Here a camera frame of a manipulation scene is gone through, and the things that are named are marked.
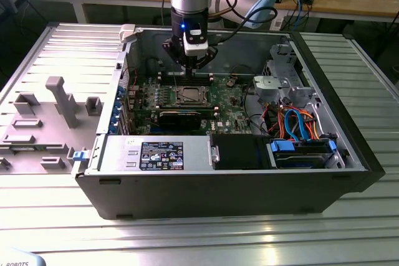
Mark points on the grey plastic parts rack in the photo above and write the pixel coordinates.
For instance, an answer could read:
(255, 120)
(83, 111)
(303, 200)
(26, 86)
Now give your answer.
(46, 135)

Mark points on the silver power supply with label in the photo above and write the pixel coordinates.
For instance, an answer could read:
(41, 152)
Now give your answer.
(118, 154)

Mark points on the silver metal bracket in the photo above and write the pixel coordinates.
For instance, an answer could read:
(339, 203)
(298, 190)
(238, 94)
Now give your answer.
(214, 154)

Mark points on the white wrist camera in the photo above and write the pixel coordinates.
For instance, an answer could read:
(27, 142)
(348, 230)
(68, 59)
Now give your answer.
(194, 48)

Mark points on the CPU socket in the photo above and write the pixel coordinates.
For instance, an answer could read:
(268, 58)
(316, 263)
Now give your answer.
(178, 91)

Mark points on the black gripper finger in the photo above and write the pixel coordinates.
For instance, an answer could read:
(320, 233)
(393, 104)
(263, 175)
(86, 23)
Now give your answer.
(176, 52)
(207, 57)

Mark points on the silver CPU plate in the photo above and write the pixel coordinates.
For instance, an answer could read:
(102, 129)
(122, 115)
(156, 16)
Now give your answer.
(191, 95)

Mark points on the black RAM slot row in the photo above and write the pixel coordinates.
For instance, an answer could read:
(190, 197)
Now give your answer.
(202, 79)

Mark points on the green motherboard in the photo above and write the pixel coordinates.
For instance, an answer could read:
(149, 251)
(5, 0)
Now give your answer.
(227, 107)

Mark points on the hard disk in blue carrier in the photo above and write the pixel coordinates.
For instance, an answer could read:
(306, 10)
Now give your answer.
(299, 160)

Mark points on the black graphics card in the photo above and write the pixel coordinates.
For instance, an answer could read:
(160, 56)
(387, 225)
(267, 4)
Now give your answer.
(179, 119)

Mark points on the grey metal drive cage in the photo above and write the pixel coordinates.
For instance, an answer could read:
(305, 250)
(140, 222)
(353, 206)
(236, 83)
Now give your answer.
(268, 87)

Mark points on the black open PC case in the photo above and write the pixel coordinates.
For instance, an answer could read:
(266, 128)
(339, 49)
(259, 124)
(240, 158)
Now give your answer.
(187, 194)

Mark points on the blue plastic clip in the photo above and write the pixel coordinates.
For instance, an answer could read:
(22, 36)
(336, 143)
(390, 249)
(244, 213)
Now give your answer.
(79, 156)

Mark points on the blue expansion slot clips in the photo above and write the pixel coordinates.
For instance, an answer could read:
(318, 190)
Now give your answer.
(116, 113)

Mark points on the pale blue teach pendant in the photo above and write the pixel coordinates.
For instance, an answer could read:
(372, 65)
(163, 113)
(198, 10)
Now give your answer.
(18, 258)

